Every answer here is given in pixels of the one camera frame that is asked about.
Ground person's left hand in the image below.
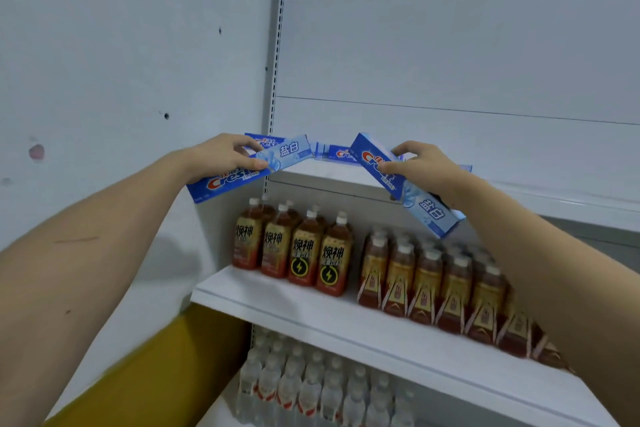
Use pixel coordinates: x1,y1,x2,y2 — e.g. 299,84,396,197
181,134,271,185

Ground person's right hand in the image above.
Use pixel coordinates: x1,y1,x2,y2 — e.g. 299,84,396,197
377,141,475,208

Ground person's right forearm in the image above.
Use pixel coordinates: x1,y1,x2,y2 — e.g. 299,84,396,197
452,174,640,427

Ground person's left forearm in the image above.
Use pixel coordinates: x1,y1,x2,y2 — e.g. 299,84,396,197
0,148,195,427

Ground slotted metal shelf upright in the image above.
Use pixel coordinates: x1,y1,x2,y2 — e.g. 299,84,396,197
262,0,290,194

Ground row of yellow-label tea bottles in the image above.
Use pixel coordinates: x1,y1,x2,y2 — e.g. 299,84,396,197
231,194,355,298

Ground row of gold-red-label drink bottles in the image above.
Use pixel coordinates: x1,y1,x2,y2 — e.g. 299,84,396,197
356,227,576,372

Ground white shelf board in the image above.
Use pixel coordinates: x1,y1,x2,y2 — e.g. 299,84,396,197
197,376,261,427
269,159,640,233
190,265,621,427

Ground group of clear water bottles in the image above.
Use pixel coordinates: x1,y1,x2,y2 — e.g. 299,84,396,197
235,332,416,427

